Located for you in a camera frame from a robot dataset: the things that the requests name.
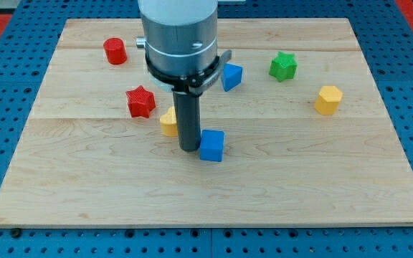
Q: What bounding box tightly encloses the black clamp ring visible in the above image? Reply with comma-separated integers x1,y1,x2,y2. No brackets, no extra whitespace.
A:
144,49,233,97

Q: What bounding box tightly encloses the green star block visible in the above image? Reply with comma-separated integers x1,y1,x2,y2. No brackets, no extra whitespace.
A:
269,52,298,82

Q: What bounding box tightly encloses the yellow heart block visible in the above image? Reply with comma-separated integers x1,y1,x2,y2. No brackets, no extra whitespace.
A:
159,106,178,137

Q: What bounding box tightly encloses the blue cube block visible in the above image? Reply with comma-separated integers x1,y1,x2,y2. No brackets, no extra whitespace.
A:
200,130,225,162

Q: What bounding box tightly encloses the blue triangular block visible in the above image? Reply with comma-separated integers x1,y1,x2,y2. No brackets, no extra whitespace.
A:
221,64,243,92

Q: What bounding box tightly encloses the red cylinder block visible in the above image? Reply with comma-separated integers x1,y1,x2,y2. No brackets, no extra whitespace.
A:
103,37,127,65

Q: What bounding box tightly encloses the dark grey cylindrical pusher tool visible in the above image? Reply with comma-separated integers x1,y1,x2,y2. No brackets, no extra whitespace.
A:
173,92,201,152

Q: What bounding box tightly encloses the light wooden board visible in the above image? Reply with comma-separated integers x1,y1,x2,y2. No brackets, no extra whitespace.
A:
0,18,413,229

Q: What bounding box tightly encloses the red star block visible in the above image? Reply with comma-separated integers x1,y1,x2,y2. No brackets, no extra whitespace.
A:
125,85,156,118

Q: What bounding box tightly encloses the yellow hexagon block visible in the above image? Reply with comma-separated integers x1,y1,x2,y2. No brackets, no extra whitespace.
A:
314,86,343,115

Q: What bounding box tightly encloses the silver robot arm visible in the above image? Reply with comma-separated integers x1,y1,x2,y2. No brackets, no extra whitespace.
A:
138,0,219,92

